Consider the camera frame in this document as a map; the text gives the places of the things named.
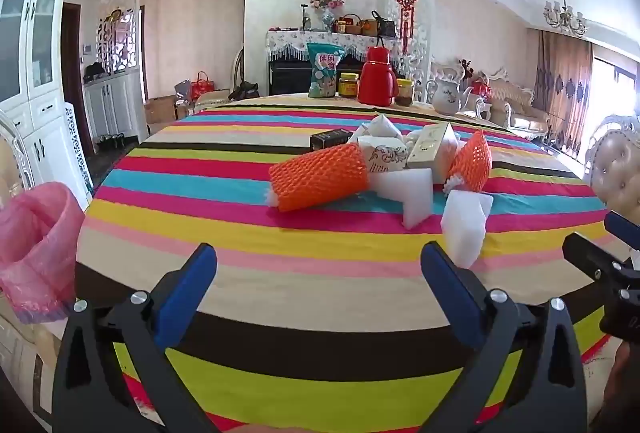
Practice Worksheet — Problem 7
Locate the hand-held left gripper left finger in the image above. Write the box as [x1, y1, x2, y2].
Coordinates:
[52, 242, 223, 433]

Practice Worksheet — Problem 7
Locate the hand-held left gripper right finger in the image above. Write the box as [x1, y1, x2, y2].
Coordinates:
[421, 241, 588, 433]

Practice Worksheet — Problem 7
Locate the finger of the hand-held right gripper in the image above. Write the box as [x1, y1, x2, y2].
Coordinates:
[562, 232, 636, 286]
[604, 211, 640, 244]

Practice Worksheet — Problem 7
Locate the white foam block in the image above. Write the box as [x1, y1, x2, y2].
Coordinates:
[440, 189, 494, 270]
[369, 167, 435, 231]

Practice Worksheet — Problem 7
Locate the small orange foam net sleeve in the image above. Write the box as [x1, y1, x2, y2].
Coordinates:
[446, 130, 493, 194]

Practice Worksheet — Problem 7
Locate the white printed paper bag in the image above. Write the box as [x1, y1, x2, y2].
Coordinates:
[347, 135, 410, 174]

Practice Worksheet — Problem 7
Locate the beige box with orange end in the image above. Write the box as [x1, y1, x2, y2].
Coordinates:
[405, 122, 451, 170]

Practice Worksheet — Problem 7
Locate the pink plastic bin bag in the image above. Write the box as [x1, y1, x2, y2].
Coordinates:
[0, 182, 87, 325]

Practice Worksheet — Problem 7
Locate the large orange foam net sleeve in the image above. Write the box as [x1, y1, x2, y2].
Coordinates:
[268, 143, 372, 214]

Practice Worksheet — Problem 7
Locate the white pouch with black lettering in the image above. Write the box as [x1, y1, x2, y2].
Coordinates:
[359, 113, 402, 141]

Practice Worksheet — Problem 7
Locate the black cardboard box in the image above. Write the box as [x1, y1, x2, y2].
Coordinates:
[309, 128, 355, 152]

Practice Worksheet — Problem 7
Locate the person's right hand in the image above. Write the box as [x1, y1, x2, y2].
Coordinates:
[602, 342, 640, 414]

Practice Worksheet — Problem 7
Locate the beige tufted white-framed chair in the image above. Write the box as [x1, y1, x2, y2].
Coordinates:
[584, 115, 640, 214]
[0, 110, 38, 208]

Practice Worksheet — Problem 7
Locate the colourful striped tablecloth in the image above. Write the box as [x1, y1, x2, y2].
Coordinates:
[75, 93, 640, 433]

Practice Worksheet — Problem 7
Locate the glass balcony window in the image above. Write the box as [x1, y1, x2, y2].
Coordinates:
[592, 55, 640, 134]

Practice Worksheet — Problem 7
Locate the brown patterned curtain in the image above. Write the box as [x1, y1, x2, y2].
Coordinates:
[531, 30, 596, 151]

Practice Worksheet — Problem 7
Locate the cream carved sofa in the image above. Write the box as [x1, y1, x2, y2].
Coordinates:
[487, 67, 551, 140]

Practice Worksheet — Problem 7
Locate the white carved lattice panel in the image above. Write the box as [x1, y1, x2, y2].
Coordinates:
[62, 103, 94, 194]

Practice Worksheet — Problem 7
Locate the brown cardboard box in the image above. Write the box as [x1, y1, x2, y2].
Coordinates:
[144, 95, 178, 124]

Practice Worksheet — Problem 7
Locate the white porcelain floral pitcher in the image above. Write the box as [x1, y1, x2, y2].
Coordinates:
[431, 80, 477, 116]

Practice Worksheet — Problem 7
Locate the low white shoe cabinet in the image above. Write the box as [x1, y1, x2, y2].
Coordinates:
[82, 72, 143, 141]

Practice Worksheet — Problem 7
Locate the red gift bag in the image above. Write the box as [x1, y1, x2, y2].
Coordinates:
[191, 71, 216, 102]

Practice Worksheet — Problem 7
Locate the chandelier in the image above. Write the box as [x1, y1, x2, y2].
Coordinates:
[543, 0, 589, 38]

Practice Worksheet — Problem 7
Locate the white carved armchair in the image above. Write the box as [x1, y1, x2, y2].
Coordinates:
[429, 59, 473, 88]

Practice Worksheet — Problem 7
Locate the red thermos jug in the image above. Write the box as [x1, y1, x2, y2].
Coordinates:
[357, 46, 400, 106]

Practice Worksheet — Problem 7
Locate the yellow label jar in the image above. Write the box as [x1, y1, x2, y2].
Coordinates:
[338, 72, 360, 98]

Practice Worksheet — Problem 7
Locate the wooden chair back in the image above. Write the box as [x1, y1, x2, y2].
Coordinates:
[231, 48, 247, 88]

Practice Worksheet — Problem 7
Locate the black piano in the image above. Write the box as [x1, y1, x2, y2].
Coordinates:
[267, 58, 368, 96]

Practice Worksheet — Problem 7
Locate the dark wooden door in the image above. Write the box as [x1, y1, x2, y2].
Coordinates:
[62, 2, 97, 156]

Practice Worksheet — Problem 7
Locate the teal snack bag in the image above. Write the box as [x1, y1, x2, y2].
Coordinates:
[306, 43, 347, 98]

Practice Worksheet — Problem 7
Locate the white lattice room divider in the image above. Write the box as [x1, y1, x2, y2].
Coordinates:
[97, 0, 138, 74]

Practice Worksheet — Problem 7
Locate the tall white glass-door cabinet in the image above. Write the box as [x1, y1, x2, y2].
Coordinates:
[0, 0, 96, 224]

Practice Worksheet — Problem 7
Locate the floral lace piano cover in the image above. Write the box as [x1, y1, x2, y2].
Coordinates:
[265, 29, 418, 64]

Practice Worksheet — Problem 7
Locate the black handbag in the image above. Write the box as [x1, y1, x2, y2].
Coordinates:
[371, 10, 397, 38]

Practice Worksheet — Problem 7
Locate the woven basket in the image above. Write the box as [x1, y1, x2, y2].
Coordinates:
[337, 13, 363, 35]

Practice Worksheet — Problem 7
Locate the pink flower bouquet vase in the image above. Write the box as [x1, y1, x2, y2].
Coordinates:
[309, 0, 347, 32]

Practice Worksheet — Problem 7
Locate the white lattice wall screen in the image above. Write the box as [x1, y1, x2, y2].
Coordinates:
[385, 0, 436, 88]

